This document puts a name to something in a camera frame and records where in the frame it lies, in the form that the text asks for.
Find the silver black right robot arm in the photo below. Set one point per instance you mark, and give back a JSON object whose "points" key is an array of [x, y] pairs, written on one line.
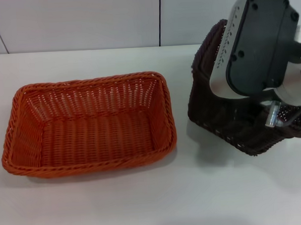
{"points": [[257, 41]]}

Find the dark brown woven basket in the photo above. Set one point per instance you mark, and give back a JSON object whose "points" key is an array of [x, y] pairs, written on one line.
{"points": [[216, 119]]}

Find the orange woven plastic basket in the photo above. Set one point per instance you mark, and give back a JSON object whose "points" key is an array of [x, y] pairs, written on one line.
{"points": [[91, 135]]}

